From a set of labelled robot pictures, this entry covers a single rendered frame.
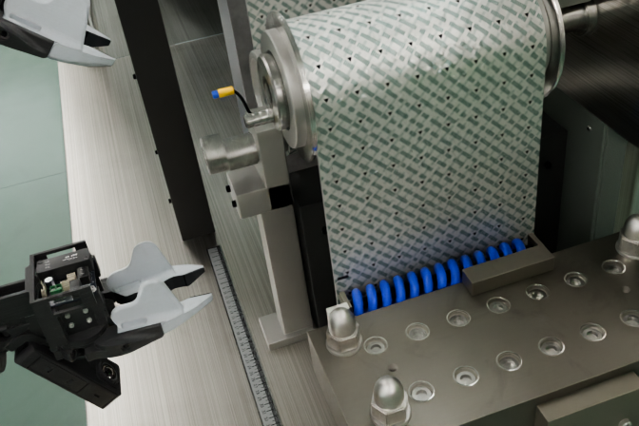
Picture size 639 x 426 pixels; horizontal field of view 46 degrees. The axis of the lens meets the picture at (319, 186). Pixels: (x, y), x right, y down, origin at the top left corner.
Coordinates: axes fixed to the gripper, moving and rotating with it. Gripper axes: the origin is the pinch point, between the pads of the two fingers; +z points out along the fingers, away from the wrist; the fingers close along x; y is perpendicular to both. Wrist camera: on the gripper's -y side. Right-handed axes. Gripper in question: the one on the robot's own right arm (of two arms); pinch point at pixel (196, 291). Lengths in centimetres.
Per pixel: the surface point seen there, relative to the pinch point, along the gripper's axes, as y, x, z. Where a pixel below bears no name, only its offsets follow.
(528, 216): -3.2, -0.2, 36.6
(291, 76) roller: 19.5, 1.5, 13.0
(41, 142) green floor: -109, 246, -46
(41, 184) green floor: -109, 211, -47
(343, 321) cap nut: -2.1, -7.9, 12.4
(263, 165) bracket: 7.5, 7.1, 9.9
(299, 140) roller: 13.2, 1.1, 12.7
